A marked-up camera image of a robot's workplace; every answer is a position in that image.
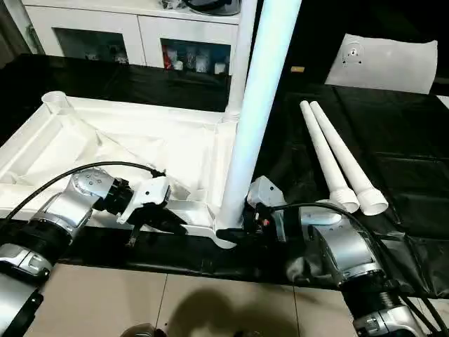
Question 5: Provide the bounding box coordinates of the white plastic table leg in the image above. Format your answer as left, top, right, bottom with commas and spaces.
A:
309, 101, 390, 216
222, 0, 260, 124
299, 100, 361, 214
213, 0, 304, 248

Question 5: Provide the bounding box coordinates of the white plastic table top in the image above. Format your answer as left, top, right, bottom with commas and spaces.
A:
0, 91, 243, 249

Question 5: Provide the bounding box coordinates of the black work mat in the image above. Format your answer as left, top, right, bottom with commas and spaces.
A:
0, 53, 449, 301

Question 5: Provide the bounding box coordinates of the white cabinet with glass doors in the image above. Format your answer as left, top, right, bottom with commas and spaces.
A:
21, 0, 243, 75

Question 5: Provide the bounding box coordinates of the white flat panel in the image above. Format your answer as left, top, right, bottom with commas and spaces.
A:
336, 33, 440, 95

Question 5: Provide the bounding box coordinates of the grey curtain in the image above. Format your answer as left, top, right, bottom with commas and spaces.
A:
0, 0, 34, 67

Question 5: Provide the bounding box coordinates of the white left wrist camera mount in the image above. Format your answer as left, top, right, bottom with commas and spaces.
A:
116, 175, 172, 225

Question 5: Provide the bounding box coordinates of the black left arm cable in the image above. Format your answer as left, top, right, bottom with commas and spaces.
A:
0, 161, 167, 227

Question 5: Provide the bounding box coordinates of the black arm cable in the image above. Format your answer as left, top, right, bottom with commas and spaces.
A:
0, 161, 167, 227
269, 201, 449, 337

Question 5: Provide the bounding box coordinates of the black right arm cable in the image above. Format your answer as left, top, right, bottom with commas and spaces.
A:
269, 201, 449, 337

